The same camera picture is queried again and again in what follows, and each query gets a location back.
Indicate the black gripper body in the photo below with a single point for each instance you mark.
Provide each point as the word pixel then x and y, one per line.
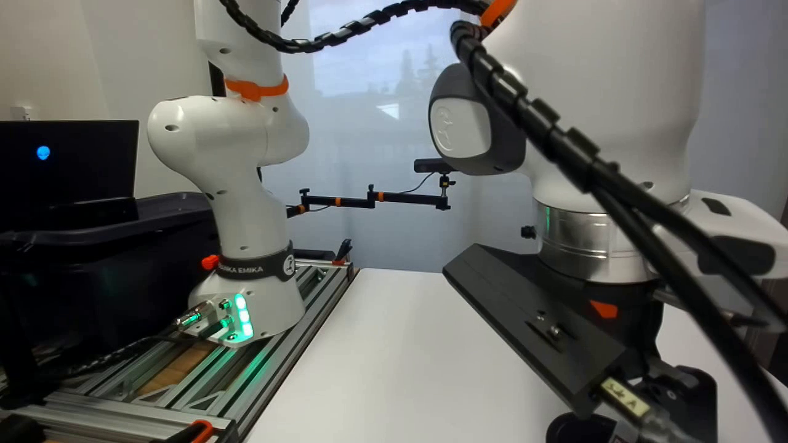
pixel 677 371

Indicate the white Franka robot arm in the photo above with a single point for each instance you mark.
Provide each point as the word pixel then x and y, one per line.
pixel 606 123

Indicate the black bowl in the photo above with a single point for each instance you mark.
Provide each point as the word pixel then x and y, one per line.
pixel 580 430

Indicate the white sheer curtain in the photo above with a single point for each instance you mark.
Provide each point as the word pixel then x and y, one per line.
pixel 360 138

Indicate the orange black clamp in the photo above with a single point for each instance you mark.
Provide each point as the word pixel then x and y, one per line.
pixel 200 431

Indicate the black storage bin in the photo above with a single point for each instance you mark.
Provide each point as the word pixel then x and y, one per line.
pixel 115 272

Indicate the black computer monitor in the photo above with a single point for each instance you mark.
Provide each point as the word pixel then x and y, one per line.
pixel 64 173

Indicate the black wrist camera plate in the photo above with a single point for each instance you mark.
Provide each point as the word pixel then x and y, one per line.
pixel 533 321

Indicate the black stereo camera bar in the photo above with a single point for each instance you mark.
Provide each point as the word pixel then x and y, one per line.
pixel 424 166

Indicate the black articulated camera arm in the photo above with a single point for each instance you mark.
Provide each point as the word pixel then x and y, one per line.
pixel 369 197

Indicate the aluminium profile base frame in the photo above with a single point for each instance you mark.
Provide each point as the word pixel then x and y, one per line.
pixel 212 361

